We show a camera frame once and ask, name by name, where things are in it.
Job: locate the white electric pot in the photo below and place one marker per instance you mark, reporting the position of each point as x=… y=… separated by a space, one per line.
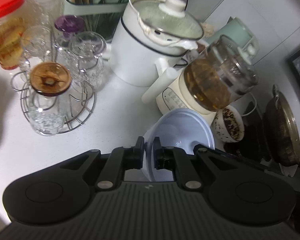
x=151 y=37

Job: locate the green chopstick holder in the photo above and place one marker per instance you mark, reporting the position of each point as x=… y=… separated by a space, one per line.
x=101 y=16

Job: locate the glass tea kettle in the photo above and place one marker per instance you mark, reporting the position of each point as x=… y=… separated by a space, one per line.
x=220 y=75

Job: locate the red lid jar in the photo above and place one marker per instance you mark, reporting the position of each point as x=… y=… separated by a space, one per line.
x=12 y=25

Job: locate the patterned bowl with grains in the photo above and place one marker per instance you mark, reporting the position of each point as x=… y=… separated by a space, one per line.
x=228 y=125

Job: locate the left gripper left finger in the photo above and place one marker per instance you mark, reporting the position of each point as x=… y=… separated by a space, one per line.
x=115 y=164

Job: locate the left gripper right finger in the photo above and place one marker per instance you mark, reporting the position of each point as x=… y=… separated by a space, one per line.
x=178 y=162

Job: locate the amber glass cup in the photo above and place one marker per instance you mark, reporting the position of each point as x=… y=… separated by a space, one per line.
x=48 y=101

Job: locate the wok with lid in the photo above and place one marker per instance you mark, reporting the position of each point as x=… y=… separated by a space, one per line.
x=281 y=130

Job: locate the blue plastic bowl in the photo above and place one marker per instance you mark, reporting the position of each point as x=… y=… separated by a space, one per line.
x=182 y=128

